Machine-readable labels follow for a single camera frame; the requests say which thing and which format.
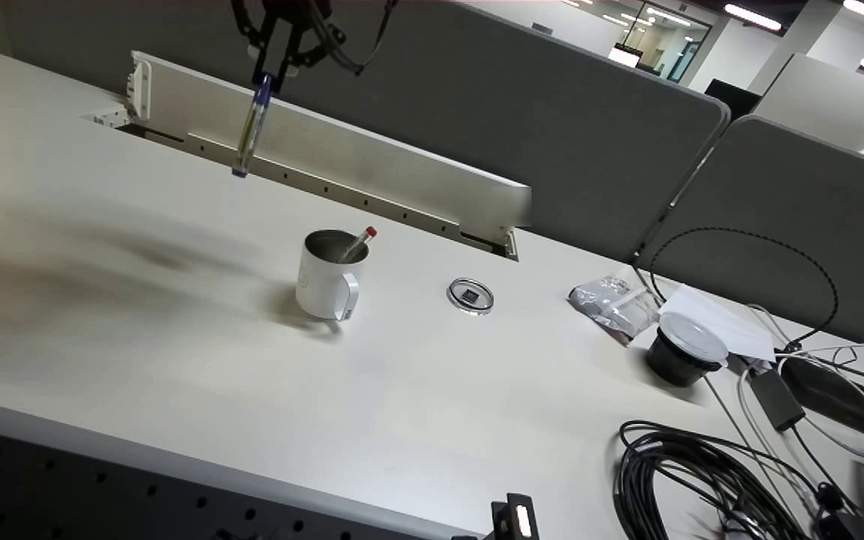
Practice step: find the large grey desk partition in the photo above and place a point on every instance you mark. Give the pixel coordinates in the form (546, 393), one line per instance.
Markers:
(512, 121)

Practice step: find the clear plastic bag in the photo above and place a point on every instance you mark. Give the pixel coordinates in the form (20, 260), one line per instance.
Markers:
(614, 305)

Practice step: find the red tipped pen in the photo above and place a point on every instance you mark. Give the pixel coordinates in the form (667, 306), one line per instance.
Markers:
(362, 237)

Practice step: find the small black box with light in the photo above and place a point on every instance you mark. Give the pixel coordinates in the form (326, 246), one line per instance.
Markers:
(513, 517)

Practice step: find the blue marker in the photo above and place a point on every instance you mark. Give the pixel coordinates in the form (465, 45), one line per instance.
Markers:
(252, 125)

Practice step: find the black perforated board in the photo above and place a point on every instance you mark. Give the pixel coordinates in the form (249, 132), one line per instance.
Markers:
(103, 495)

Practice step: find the black round device white top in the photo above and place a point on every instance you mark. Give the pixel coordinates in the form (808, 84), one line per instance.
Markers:
(684, 348)

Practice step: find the black power adapter brick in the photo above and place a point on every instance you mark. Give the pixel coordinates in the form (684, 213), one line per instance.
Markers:
(776, 397)

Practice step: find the small grey desk partition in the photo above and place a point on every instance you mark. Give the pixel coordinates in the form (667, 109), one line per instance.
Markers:
(803, 210)

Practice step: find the white enamel mug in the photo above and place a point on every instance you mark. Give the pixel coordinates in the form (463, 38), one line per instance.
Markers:
(326, 286)

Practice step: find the black oval device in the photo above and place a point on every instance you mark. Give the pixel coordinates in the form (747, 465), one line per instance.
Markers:
(830, 393)

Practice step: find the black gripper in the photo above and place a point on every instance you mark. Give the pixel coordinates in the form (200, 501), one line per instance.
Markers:
(297, 11)

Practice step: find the round silver desk grommet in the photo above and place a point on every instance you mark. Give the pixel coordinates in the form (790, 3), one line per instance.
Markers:
(470, 295)

